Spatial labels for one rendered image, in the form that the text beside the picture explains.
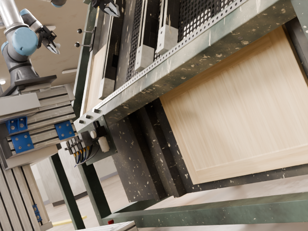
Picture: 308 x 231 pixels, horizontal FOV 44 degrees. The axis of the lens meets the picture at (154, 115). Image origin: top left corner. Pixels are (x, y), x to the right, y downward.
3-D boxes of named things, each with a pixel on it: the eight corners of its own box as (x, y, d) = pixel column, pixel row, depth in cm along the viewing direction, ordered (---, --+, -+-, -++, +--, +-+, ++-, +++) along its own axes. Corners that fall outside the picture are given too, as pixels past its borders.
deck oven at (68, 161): (110, 185, 960) (85, 119, 973) (73, 201, 890) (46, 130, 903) (85, 192, 1064) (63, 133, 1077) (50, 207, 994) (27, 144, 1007)
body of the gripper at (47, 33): (57, 36, 263) (45, 23, 260) (50, 43, 257) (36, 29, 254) (53, 41, 268) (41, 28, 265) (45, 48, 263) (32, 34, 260)
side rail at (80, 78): (80, 129, 297) (67, 126, 292) (100, 9, 334) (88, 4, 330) (83, 127, 292) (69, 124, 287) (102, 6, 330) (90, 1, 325)
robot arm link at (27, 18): (15, 17, 258) (25, 9, 260) (27, 30, 260) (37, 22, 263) (16, 14, 250) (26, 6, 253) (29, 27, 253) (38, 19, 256)
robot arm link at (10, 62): (29, 69, 201) (20, 46, 202) (35, 60, 191) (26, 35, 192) (6, 74, 194) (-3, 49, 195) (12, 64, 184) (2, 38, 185)
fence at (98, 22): (85, 119, 273) (79, 118, 272) (102, 7, 306) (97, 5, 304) (87, 118, 269) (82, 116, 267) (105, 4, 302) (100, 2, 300)
